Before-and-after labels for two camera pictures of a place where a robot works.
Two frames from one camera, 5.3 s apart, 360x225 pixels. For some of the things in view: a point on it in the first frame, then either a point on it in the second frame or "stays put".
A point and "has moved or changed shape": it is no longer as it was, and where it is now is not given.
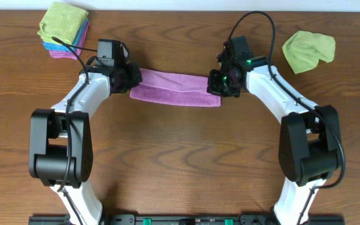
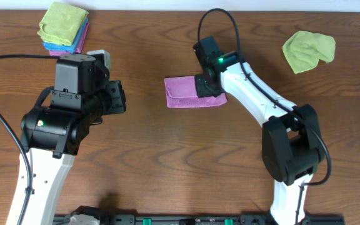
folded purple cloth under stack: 70,55 stays put
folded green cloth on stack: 62,21 stays put
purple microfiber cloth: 174,88 has moved or changed shape
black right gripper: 215,82 to 205,86
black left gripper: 135,76 to 116,97
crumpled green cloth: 303,50 stays put
